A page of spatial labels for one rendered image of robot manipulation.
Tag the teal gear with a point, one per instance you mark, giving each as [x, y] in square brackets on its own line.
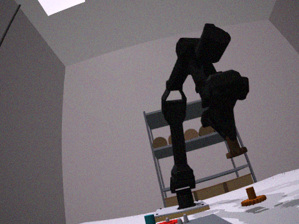
[150, 219]

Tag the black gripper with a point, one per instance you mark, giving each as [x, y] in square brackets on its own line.
[212, 88]

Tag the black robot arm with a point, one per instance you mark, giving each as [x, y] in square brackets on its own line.
[193, 56]

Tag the orange gear with hub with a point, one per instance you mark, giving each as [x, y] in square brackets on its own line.
[252, 198]

